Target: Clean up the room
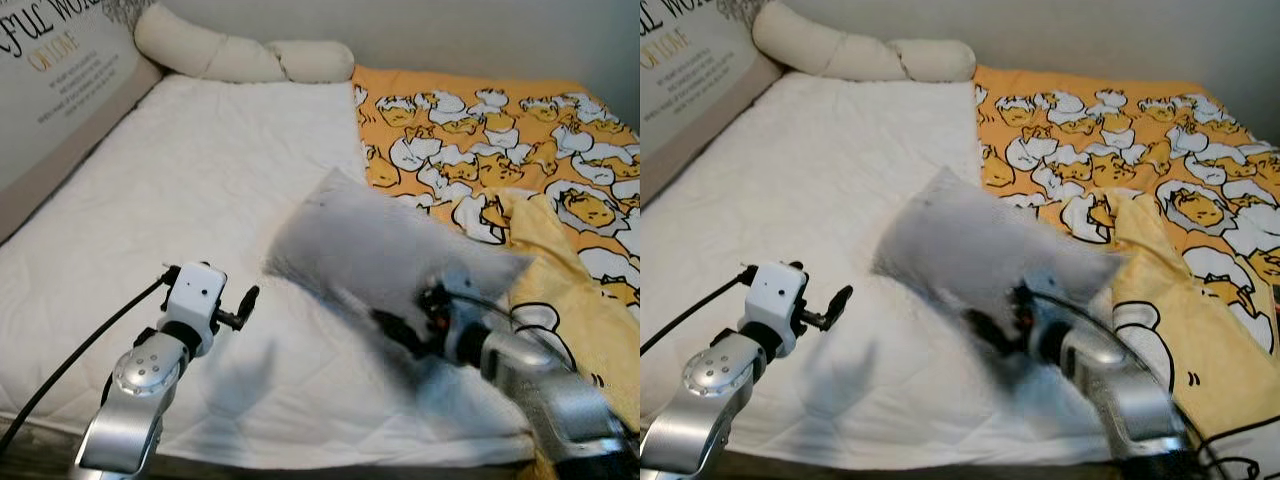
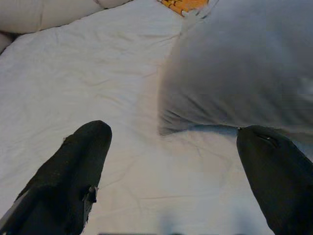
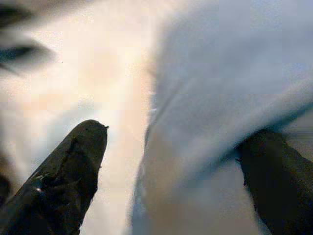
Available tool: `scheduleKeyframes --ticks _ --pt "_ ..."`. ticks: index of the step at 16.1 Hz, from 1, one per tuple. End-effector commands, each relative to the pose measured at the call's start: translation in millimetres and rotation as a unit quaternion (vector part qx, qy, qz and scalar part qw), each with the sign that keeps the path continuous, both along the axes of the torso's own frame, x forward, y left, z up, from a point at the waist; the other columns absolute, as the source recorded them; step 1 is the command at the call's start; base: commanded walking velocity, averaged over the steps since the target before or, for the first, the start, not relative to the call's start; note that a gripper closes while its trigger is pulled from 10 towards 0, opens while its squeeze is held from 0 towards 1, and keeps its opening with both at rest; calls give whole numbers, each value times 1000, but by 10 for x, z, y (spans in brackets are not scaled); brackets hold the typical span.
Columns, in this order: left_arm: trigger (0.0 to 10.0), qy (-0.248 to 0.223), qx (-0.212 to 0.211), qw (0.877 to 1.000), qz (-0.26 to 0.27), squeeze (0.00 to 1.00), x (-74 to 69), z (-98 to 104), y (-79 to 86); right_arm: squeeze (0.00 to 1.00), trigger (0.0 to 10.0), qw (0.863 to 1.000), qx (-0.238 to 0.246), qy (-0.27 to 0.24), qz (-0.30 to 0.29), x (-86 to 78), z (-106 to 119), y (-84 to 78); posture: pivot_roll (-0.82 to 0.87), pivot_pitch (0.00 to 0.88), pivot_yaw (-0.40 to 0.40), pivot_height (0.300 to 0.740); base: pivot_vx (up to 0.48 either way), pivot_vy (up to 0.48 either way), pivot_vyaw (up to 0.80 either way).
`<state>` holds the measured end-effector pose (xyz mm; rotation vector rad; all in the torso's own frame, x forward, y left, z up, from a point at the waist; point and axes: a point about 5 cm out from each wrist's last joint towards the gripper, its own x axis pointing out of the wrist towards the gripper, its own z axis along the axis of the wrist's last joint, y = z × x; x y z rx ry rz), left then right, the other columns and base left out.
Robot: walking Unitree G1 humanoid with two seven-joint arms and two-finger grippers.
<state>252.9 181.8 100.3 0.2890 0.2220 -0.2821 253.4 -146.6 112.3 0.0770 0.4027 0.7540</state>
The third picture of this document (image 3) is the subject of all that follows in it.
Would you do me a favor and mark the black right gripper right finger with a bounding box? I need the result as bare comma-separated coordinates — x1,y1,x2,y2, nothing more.
236,128,313,235

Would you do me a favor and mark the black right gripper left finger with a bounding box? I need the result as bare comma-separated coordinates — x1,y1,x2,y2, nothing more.
0,119,110,235

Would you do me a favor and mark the yellow egg cartoon blanket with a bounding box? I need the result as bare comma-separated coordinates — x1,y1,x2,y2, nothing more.
127,0,313,235

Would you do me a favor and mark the white quilted mattress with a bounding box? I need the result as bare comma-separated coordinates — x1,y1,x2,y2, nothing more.
0,0,162,235

